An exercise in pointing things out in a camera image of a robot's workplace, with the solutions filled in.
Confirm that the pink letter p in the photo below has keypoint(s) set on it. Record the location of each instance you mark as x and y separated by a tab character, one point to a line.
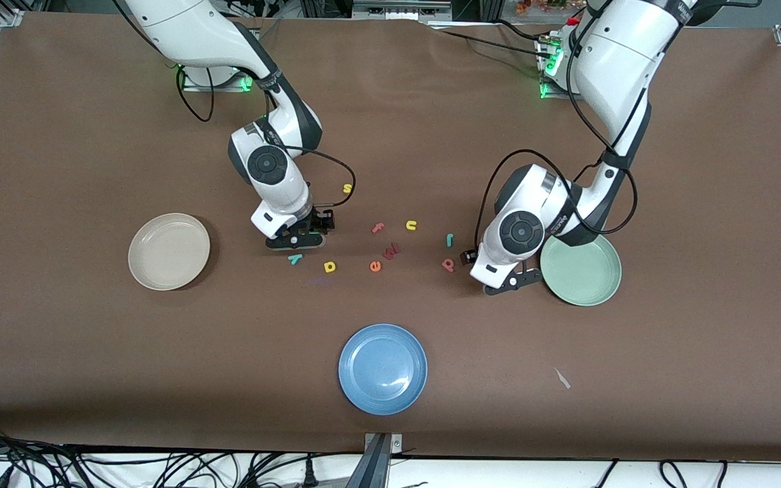
447	263

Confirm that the teal letter y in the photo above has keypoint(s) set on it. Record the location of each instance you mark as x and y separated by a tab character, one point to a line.
295	257

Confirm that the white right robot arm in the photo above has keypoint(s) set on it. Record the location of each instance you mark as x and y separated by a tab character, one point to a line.
187	27

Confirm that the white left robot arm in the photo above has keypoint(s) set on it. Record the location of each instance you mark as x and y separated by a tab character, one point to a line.
621	54

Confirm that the pink letter f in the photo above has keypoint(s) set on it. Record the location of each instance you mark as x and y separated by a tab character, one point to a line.
377	228

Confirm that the dark red letter w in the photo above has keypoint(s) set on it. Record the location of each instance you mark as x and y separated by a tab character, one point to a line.
391	251

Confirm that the green plate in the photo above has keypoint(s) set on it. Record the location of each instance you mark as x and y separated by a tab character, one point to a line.
587	271

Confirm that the beige brown plate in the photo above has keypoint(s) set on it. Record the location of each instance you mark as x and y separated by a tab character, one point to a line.
169	251

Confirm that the brown table cover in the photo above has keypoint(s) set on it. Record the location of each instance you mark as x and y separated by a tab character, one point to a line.
390	122

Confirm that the white paper scrap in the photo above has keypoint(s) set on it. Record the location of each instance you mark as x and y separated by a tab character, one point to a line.
562	378

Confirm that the blue plate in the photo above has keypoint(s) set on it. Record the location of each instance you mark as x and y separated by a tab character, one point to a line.
382	369

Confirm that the silver device box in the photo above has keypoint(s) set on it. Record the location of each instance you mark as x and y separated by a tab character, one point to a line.
401	9

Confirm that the dark aluminium profile beam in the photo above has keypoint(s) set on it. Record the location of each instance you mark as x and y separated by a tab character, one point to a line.
373	468

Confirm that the black power plug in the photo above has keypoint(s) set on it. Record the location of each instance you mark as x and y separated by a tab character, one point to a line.
309	474

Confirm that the orange flowers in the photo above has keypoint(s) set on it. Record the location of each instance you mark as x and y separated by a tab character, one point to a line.
546	5

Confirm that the silver metal bracket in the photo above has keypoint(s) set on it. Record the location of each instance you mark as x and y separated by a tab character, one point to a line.
396	444

